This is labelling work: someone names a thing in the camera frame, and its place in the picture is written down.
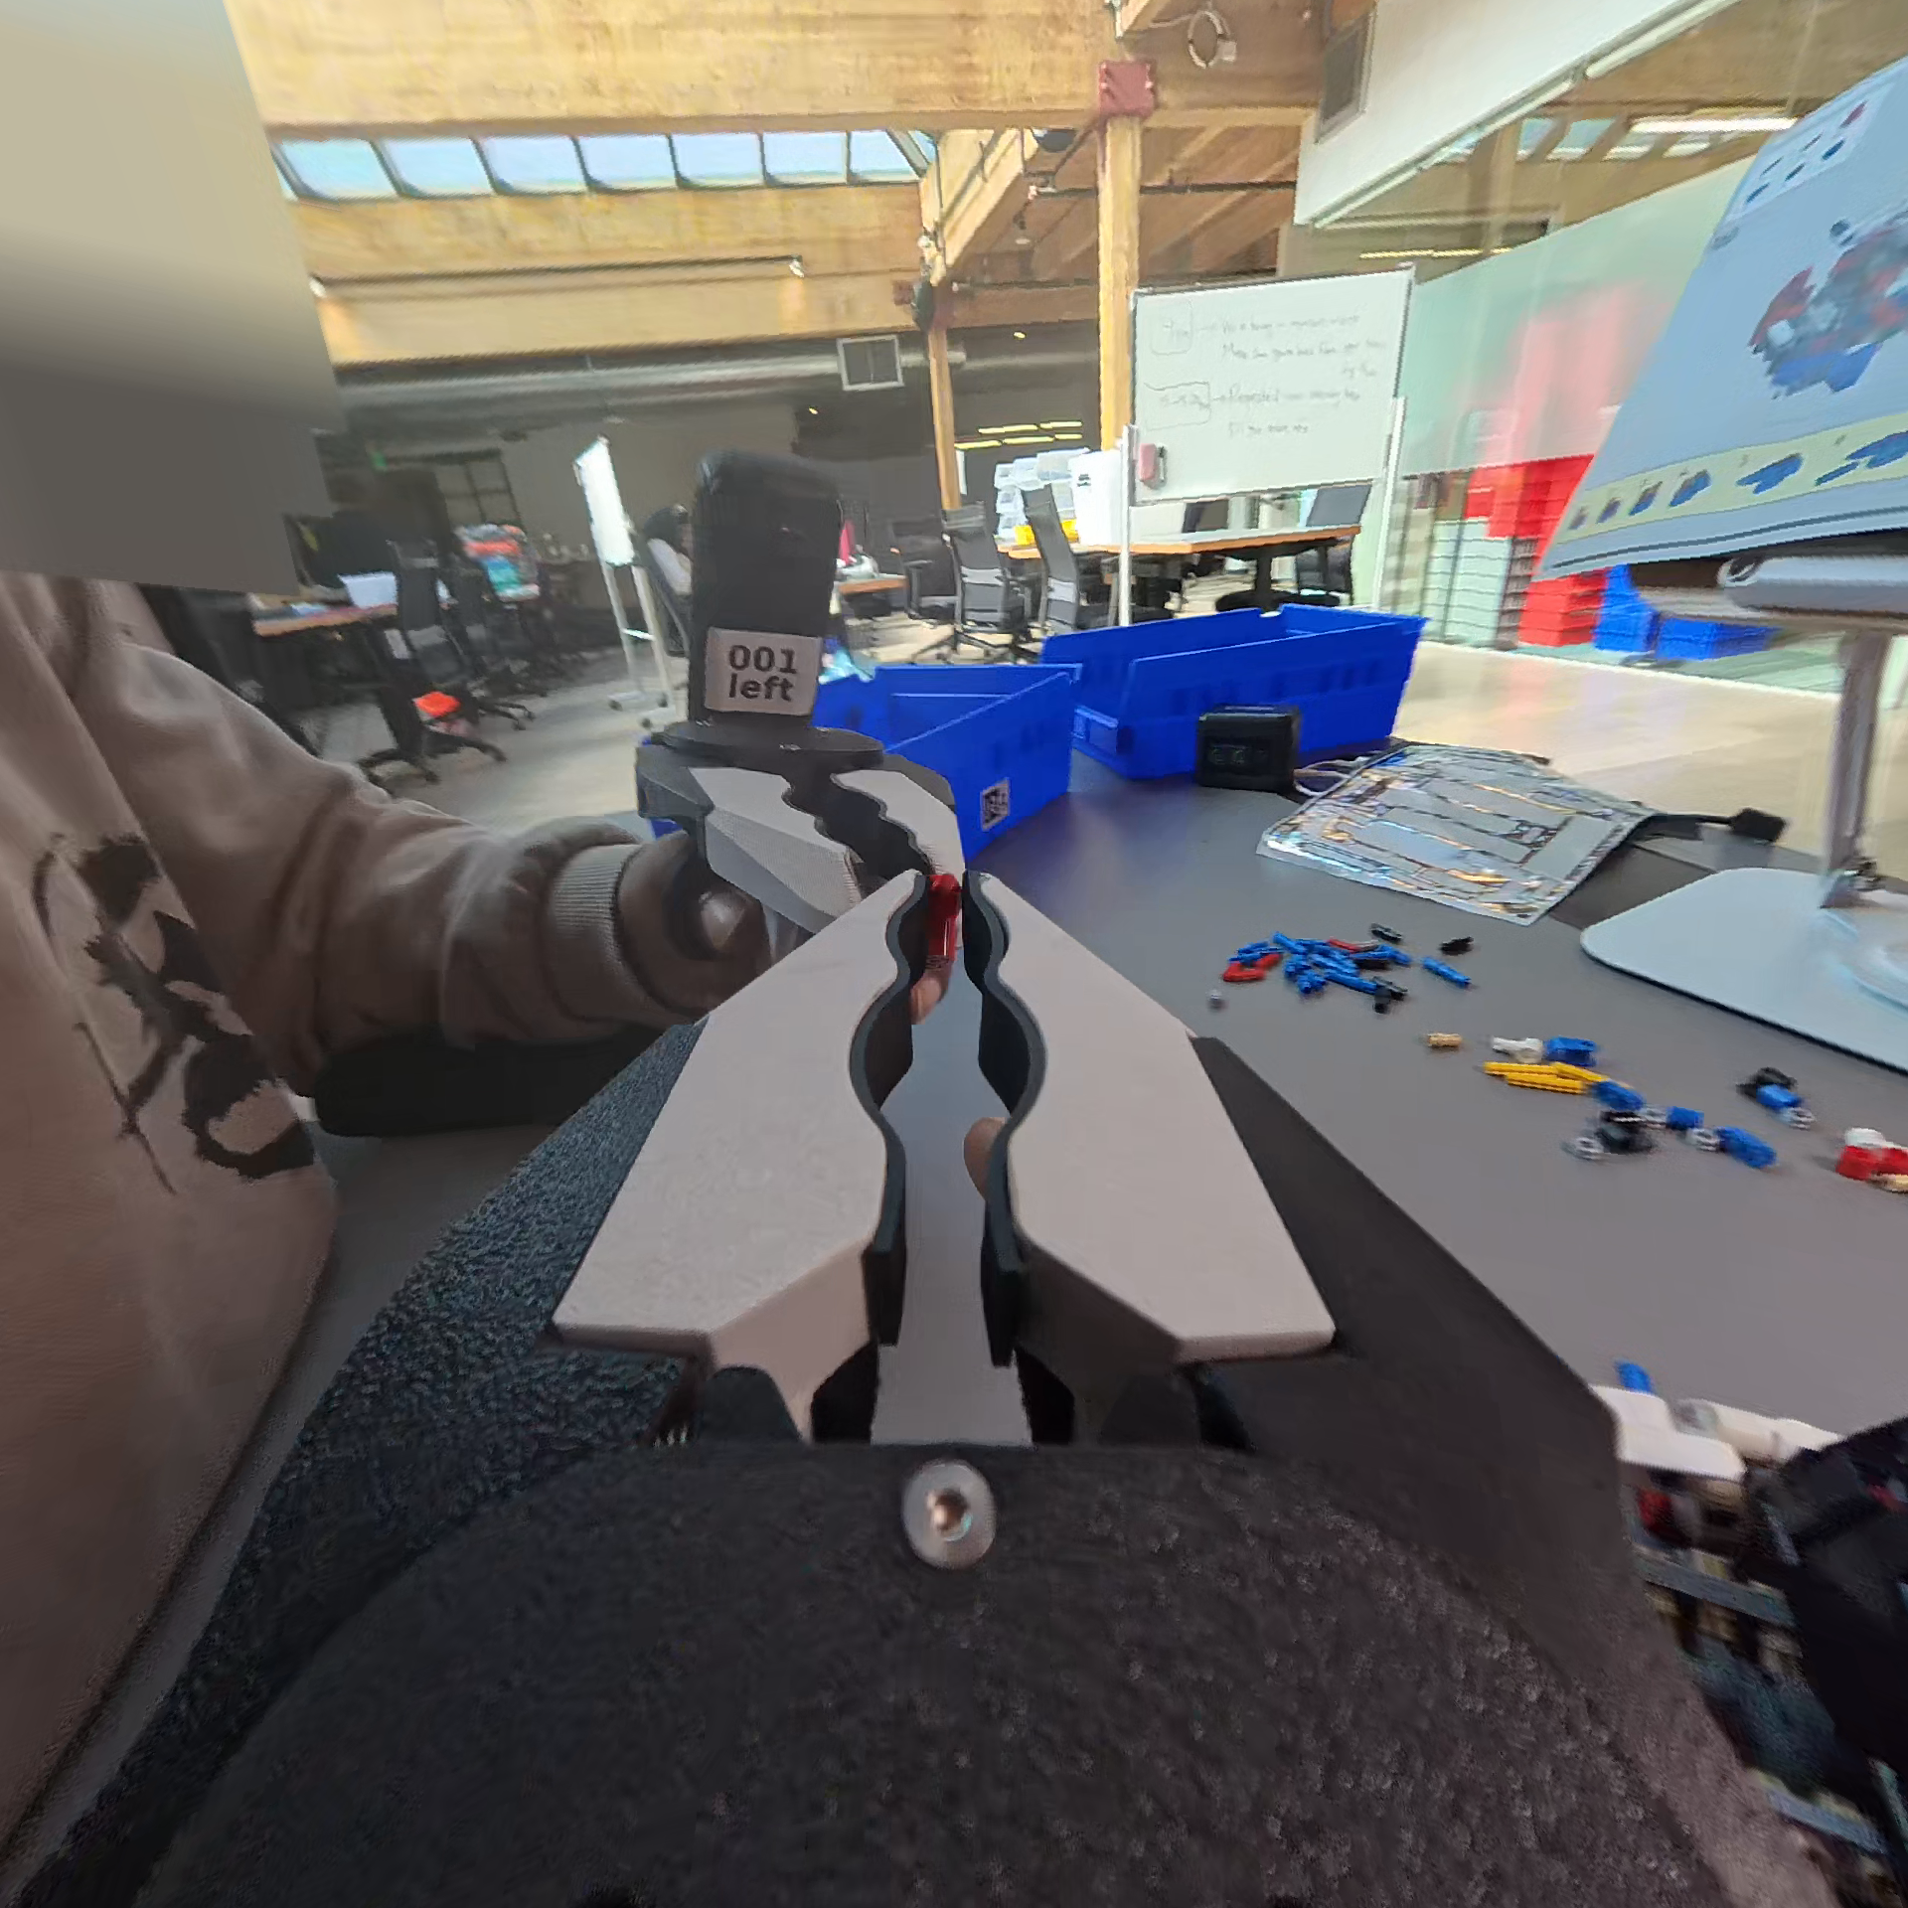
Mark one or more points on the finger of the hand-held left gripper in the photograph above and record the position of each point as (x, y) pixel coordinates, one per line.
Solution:
(926, 827)
(760, 851)

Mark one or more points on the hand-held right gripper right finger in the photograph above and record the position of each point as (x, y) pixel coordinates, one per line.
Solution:
(1145, 1192)

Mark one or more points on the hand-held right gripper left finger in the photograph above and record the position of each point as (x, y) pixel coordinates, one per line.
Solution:
(745, 1180)

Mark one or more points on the red toy brick assembly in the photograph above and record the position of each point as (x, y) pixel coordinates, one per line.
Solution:
(945, 915)

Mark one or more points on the person's left forearm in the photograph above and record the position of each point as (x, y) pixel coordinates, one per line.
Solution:
(449, 924)

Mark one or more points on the grey desk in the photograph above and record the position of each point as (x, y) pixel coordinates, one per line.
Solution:
(1340, 1236)

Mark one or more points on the person's left hand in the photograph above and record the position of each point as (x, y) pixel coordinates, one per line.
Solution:
(669, 983)

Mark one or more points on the person's right hand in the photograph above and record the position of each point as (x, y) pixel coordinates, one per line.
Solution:
(986, 1160)

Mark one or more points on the blue bin with tag sticker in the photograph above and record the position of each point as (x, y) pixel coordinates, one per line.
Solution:
(955, 744)

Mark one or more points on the white flipchart stand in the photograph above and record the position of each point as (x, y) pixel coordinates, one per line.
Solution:
(608, 506)

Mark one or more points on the wooden support column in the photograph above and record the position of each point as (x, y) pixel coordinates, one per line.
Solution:
(1121, 225)
(942, 415)

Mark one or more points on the stack of clear storage boxes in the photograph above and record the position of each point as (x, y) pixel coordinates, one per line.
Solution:
(1041, 490)

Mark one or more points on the pile of blue toy pins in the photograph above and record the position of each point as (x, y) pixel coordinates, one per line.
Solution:
(1319, 960)

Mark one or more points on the small black display box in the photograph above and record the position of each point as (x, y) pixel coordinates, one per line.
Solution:
(1251, 746)

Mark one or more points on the blue plastic bin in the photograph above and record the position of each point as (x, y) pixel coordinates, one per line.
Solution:
(1236, 668)

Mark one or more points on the group of black office chairs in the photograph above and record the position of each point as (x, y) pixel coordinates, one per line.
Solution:
(427, 657)

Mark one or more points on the white toy connector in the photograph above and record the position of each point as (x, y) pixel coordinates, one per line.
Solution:
(1512, 1048)

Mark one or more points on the wooden office table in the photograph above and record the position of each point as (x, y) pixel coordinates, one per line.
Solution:
(321, 615)
(1190, 539)

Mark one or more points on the red whiteboard eraser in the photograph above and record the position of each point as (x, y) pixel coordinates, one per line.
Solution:
(1148, 463)

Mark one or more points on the yellow toy beam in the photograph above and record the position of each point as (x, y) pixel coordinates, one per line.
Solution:
(1541, 1076)

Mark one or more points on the blue toy connector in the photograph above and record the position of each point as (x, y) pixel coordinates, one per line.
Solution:
(1569, 1048)

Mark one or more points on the clear plastic bag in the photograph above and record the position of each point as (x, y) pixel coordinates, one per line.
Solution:
(1462, 836)

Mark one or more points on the whiteboard on stand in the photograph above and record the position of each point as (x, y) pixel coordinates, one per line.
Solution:
(1265, 387)

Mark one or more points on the person's beige sweatshirt torso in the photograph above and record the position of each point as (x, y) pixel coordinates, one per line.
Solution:
(103, 1192)

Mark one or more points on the white booklet stand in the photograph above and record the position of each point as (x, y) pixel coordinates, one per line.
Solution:
(1760, 954)

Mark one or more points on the stacked red and blue crates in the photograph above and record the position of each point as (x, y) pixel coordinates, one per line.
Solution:
(1549, 594)

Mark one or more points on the toy instruction booklet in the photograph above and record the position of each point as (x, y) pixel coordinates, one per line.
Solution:
(1760, 375)

